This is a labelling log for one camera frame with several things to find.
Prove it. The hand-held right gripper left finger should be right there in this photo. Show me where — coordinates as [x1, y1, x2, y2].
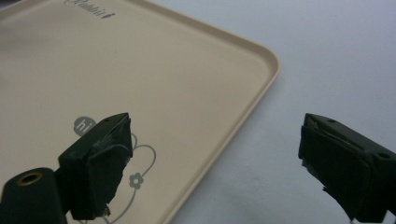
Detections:
[57, 112, 134, 221]

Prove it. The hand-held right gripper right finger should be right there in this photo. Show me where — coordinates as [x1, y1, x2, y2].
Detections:
[298, 113, 396, 224]

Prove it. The beige plastic tray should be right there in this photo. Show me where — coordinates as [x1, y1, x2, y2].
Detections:
[0, 0, 281, 224]

